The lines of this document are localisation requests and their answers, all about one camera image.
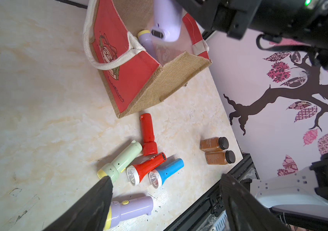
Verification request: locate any purple flashlight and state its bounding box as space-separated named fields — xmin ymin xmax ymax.
xmin=103 ymin=196 xmax=154 ymax=231
xmin=138 ymin=30 xmax=158 ymax=61
xmin=150 ymin=0 xmax=183 ymax=42

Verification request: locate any red flashlight upper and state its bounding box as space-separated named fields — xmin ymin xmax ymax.
xmin=140 ymin=113 xmax=158 ymax=156

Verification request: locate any spice jar black lid rear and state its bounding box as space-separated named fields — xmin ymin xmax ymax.
xmin=200 ymin=137 xmax=230 ymax=153

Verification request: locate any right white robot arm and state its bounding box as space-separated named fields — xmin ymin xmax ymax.
xmin=180 ymin=1 xmax=328 ymax=219

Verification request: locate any blue flashlight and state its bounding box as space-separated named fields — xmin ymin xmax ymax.
xmin=148 ymin=158 xmax=184 ymax=189

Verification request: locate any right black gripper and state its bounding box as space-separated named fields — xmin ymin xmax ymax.
xmin=176 ymin=0 xmax=262 ymax=39

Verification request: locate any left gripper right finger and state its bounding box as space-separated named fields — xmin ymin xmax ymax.
xmin=220 ymin=174 xmax=289 ymax=231

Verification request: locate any red flashlight centre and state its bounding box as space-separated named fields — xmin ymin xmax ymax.
xmin=126 ymin=152 xmax=167 ymax=186

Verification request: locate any brown jute tote bag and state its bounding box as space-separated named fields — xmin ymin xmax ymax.
xmin=83 ymin=1 xmax=211 ymax=118

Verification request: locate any red flashlight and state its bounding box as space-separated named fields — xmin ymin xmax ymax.
xmin=126 ymin=152 xmax=167 ymax=186
xmin=140 ymin=113 xmax=158 ymax=156

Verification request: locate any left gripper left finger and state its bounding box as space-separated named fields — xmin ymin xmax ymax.
xmin=45 ymin=176 xmax=113 ymax=231

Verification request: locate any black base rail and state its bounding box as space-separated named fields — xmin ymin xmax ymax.
xmin=166 ymin=153 xmax=259 ymax=231

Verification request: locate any light green flashlight middle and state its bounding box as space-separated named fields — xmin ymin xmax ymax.
xmin=97 ymin=140 xmax=143 ymax=183

